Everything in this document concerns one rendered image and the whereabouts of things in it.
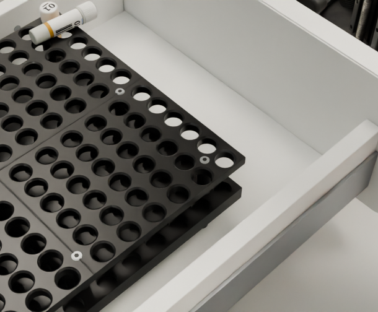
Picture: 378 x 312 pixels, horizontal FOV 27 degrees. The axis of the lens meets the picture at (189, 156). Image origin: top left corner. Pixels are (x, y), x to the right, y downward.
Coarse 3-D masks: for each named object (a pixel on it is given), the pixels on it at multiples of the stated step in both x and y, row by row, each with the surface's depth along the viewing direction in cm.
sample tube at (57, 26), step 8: (80, 8) 50; (88, 8) 51; (64, 16) 50; (72, 16) 50; (80, 16) 50; (88, 16) 51; (96, 16) 51; (48, 24) 50; (56, 24) 50; (64, 24) 50; (72, 24) 50; (80, 24) 51; (32, 32) 49; (40, 32) 49; (48, 32) 49; (56, 32) 50; (32, 40) 50; (40, 40) 49
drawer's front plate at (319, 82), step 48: (144, 0) 59; (192, 0) 54; (240, 0) 50; (288, 0) 49; (192, 48) 58; (240, 48) 53; (288, 48) 49; (336, 48) 46; (288, 96) 52; (336, 96) 48
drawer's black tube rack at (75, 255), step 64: (0, 64) 49; (64, 64) 49; (0, 128) 45; (64, 128) 45; (128, 128) 46; (0, 192) 42; (64, 192) 42; (128, 192) 43; (192, 192) 43; (0, 256) 40; (64, 256) 40; (128, 256) 44
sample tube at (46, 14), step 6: (42, 6) 50; (48, 6) 50; (54, 6) 50; (42, 12) 50; (48, 12) 50; (54, 12) 50; (42, 18) 51; (48, 18) 50; (54, 18) 50; (60, 36) 52
